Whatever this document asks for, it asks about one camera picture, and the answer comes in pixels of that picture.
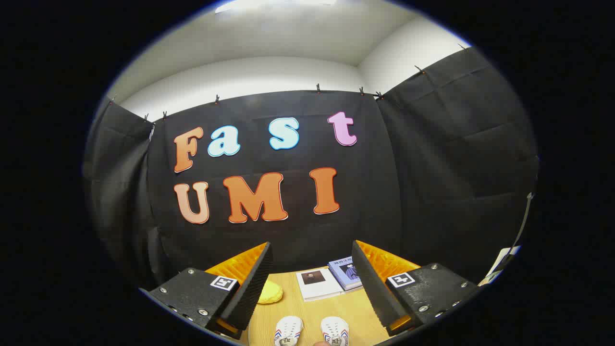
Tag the white book with portrait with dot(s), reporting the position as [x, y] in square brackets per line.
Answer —
[319, 288]

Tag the row of small cloth clips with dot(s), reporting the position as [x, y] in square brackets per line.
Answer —
[317, 88]

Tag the blue cover book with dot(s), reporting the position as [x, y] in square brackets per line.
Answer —
[342, 275]

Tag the white striped canvas shoe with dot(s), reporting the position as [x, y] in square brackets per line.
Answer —
[335, 329]
[288, 329]

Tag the ceiling light panel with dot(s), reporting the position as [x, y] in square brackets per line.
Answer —
[269, 4]

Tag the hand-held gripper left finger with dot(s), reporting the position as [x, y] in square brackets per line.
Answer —
[252, 293]

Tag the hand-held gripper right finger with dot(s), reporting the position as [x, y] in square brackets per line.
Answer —
[372, 293]

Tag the yellow round plush toy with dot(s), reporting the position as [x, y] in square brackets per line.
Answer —
[270, 293]

